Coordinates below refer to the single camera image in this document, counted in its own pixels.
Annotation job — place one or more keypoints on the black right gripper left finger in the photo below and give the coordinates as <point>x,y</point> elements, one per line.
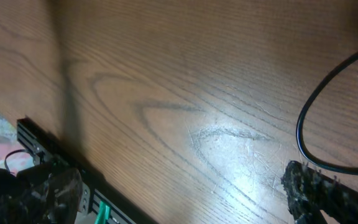
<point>41,194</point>

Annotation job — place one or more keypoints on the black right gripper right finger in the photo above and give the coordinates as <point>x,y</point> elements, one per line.
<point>309,193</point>

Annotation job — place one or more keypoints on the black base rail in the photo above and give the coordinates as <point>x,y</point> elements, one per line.
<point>100,202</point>

